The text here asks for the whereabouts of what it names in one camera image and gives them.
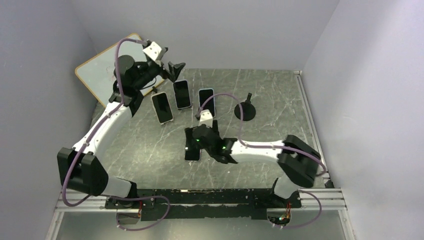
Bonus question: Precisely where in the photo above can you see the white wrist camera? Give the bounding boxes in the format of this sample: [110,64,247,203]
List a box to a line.
[143,41,168,62]
[198,109,214,128]

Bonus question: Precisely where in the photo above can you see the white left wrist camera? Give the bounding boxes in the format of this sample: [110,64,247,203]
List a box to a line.
[143,41,168,62]

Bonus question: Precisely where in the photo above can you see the whiteboard with wooden frame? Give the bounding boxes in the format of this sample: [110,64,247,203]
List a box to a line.
[74,41,147,108]

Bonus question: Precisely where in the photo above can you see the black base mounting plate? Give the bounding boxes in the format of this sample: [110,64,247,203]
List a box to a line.
[104,188,302,221]

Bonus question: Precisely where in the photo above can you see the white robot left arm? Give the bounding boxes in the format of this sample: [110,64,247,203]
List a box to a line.
[57,55,186,208]

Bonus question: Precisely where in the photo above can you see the black round-base phone holder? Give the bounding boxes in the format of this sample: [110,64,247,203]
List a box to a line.
[234,92,257,122]

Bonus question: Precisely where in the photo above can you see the white case phone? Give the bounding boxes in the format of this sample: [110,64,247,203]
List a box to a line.
[184,146,202,162]

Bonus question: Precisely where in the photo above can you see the lavender case phone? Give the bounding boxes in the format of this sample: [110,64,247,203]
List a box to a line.
[173,79,192,110]

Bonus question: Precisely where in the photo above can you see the pink case phone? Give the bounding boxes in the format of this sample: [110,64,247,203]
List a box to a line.
[151,92,174,125]

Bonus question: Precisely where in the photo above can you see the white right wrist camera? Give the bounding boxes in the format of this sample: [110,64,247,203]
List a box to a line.
[198,109,214,128]

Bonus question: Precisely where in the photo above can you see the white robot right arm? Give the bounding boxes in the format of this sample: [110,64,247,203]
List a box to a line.
[184,124,323,207]

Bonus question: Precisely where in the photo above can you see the blue case phone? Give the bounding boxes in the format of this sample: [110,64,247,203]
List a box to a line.
[198,88,216,117]

